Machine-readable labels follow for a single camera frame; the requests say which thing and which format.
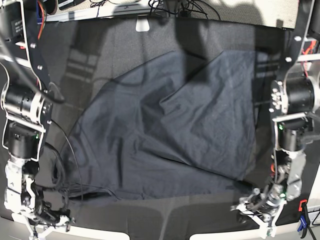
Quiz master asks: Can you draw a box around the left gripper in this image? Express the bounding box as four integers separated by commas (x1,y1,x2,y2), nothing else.
230,187,287,223

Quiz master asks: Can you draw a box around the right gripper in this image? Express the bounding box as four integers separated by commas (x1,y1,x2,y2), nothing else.
32,200,74,232

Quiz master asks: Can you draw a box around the dark grey t-shirt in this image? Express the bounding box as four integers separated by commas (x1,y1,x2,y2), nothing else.
61,50,257,203

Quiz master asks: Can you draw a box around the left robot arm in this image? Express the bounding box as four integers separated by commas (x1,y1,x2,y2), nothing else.
231,0,320,228

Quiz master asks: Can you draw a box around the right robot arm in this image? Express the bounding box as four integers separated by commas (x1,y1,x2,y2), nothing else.
0,0,73,239

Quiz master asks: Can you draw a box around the blue clamp near right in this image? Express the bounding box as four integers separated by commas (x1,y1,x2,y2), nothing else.
297,199,317,240

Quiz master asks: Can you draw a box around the black felt table cover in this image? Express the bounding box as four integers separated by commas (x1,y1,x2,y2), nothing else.
38,18,292,240

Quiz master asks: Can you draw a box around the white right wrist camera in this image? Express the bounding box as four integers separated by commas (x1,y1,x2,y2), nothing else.
23,217,55,240

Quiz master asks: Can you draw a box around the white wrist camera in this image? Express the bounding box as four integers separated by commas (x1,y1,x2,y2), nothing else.
23,217,55,240
251,214,279,239

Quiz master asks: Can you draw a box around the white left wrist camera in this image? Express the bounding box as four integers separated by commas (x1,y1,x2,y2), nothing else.
251,214,279,239

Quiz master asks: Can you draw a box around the black cable bundle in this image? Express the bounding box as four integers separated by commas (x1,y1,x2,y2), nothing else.
147,0,222,21

